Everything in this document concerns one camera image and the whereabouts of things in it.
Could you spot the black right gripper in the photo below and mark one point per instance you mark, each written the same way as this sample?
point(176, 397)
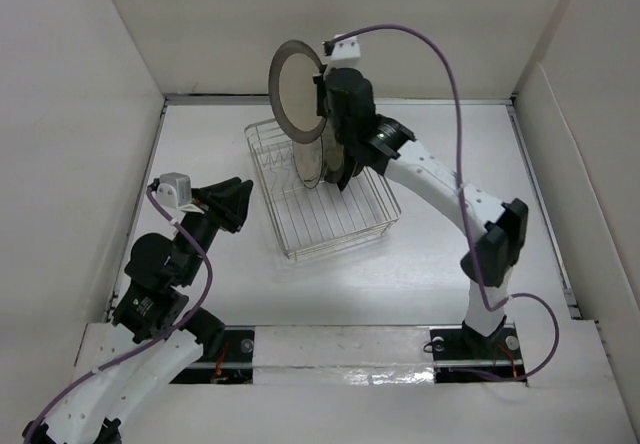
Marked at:
point(322, 88)

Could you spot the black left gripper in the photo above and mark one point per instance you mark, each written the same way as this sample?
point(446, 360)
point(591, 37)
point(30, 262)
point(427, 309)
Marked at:
point(229, 197)

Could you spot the cream plate brown rim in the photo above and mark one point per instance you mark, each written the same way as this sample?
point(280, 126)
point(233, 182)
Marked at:
point(292, 91)

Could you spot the cream plate checkered dark rim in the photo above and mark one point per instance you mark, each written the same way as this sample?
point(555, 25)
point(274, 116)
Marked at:
point(333, 156)

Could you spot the black floral square plate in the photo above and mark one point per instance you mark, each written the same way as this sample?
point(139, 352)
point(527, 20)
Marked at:
point(351, 168)

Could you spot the cream plate tree pattern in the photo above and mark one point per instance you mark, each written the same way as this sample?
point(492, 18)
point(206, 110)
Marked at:
point(309, 162)

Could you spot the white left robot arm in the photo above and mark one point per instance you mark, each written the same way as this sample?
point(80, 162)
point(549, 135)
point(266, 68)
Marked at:
point(155, 332)

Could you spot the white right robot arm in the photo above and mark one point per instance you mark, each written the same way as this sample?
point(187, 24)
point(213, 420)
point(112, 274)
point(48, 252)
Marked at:
point(495, 230)

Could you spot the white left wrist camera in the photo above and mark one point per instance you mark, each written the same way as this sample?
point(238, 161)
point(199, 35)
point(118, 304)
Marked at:
point(174, 190)

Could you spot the metal wire dish rack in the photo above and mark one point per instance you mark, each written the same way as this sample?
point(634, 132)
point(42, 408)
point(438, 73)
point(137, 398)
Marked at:
point(308, 223)

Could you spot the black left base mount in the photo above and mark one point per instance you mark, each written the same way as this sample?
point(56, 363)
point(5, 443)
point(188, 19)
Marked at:
point(232, 365)

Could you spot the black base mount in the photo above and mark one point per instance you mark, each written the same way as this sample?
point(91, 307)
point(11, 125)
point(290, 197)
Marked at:
point(232, 365)
point(457, 361)

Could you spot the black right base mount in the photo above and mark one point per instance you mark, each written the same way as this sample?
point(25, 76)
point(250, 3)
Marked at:
point(457, 361)

